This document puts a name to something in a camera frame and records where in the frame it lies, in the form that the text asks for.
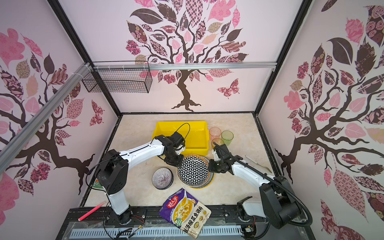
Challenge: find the black white geometric plate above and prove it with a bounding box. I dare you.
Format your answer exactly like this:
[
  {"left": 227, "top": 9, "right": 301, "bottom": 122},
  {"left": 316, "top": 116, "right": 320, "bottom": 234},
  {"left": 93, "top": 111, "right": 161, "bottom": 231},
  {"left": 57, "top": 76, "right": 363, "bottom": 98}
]
[{"left": 177, "top": 154, "right": 211, "bottom": 188}]

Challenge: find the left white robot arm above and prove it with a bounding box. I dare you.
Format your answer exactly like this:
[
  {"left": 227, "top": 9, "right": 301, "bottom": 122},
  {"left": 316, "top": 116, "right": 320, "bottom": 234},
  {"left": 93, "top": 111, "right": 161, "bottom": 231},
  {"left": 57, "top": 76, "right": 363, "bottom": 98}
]
[{"left": 95, "top": 132, "right": 186, "bottom": 225}]

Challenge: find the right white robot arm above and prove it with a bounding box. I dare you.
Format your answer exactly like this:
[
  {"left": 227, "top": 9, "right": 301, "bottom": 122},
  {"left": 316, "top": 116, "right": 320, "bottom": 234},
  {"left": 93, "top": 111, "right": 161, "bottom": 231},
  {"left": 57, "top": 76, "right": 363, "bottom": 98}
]
[{"left": 209, "top": 144, "right": 311, "bottom": 229}]

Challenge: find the yellow plastic bin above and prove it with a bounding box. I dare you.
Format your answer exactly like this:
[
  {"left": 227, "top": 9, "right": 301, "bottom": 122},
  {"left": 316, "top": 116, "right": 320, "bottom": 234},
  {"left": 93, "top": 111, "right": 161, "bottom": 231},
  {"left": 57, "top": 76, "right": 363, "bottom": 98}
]
[{"left": 152, "top": 121, "right": 210, "bottom": 156}]

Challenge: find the yellow translucent cup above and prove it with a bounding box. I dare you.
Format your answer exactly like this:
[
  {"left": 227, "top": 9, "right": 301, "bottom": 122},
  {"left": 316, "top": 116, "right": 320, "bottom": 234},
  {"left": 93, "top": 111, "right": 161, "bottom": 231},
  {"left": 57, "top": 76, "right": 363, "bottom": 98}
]
[{"left": 212, "top": 138, "right": 224, "bottom": 149}]

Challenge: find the yellow dotted plate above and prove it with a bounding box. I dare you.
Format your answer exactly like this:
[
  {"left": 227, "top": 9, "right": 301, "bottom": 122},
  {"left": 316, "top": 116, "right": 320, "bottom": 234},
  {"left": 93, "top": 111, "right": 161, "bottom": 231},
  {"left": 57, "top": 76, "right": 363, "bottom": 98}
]
[{"left": 189, "top": 155, "right": 214, "bottom": 189}]

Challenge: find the green translucent cup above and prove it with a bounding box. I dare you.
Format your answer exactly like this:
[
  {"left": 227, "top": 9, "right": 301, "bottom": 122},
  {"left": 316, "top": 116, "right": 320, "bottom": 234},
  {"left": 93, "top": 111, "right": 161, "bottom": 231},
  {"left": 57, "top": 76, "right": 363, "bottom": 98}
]
[{"left": 221, "top": 130, "right": 234, "bottom": 146}]

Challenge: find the pink translucent cup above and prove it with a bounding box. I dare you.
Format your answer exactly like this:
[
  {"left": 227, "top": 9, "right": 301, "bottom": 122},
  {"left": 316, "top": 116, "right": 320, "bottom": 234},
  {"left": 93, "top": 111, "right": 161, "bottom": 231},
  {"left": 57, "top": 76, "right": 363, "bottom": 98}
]
[{"left": 209, "top": 127, "right": 222, "bottom": 141}]

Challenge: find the purple patterned bowl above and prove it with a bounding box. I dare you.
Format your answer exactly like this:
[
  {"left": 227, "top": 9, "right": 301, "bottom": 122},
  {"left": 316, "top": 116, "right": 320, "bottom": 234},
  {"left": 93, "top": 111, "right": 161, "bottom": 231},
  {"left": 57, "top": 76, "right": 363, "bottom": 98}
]
[{"left": 152, "top": 168, "right": 174, "bottom": 190}]

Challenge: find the purple seasoning packet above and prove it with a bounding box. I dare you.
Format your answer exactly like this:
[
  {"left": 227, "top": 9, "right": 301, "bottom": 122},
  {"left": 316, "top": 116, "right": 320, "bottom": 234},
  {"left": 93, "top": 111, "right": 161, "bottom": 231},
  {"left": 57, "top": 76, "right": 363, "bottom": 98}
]
[{"left": 159, "top": 188, "right": 212, "bottom": 239}]

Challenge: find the green food packet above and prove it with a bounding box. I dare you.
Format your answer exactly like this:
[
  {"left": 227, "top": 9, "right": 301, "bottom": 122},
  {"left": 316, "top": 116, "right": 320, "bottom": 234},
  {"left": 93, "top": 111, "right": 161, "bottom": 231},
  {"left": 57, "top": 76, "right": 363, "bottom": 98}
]
[{"left": 92, "top": 179, "right": 104, "bottom": 191}]

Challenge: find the pink marker pen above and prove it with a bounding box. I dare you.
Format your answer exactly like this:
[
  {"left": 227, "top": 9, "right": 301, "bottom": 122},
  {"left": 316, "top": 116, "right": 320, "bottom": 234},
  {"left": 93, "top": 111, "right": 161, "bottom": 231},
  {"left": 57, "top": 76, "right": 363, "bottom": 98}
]
[{"left": 78, "top": 201, "right": 107, "bottom": 222}]

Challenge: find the white vent grille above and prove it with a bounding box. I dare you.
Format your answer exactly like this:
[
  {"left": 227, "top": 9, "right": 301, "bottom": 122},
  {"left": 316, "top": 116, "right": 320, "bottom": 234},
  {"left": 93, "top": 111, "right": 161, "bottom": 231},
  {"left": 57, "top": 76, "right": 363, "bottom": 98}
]
[{"left": 69, "top": 226, "right": 242, "bottom": 240}]

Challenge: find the black corrugated cable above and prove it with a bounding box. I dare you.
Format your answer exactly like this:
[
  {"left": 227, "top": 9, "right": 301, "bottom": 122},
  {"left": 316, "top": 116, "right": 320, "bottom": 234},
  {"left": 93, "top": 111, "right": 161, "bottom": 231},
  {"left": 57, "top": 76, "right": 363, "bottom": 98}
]
[{"left": 220, "top": 143, "right": 313, "bottom": 227}]

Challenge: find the black wire basket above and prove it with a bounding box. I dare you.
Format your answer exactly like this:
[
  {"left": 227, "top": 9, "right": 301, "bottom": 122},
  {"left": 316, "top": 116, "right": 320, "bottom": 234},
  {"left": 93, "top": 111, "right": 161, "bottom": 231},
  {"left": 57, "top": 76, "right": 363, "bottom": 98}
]
[{"left": 82, "top": 60, "right": 153, "bottom": 94}]

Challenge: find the aluminium rail back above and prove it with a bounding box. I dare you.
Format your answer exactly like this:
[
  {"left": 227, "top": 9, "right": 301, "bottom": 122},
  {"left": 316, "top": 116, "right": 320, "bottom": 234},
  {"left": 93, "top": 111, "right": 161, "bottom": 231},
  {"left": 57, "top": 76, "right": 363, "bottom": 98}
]
[{"left": 93, "top": 62, "right": 277, "bottom": 71}]

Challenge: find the aluminium rail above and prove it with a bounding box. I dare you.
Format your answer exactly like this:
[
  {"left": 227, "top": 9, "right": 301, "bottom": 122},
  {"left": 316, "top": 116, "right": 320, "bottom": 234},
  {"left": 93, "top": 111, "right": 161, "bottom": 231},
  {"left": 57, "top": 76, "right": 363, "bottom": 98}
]
[
  {"left": 93, "top": 62, "right": 277, "bottom": 71},
  {"left": 1, "top": 63, "right": 92, "bottom": 173}
]

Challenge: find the aluminium rail left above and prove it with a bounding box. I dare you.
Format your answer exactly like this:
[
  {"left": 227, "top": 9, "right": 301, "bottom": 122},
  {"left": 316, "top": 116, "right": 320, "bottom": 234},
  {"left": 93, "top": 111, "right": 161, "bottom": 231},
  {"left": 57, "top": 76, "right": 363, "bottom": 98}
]
[{"left": 1, "top": 63, "right": 92, "bottom": 173}]

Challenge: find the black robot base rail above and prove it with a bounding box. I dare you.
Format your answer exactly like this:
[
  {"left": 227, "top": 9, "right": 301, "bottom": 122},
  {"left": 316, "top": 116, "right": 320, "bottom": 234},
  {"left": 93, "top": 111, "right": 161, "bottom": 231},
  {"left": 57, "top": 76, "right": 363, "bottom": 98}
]
[{"left": 56, "top": 205, "right": 270, "bottom": 240}]

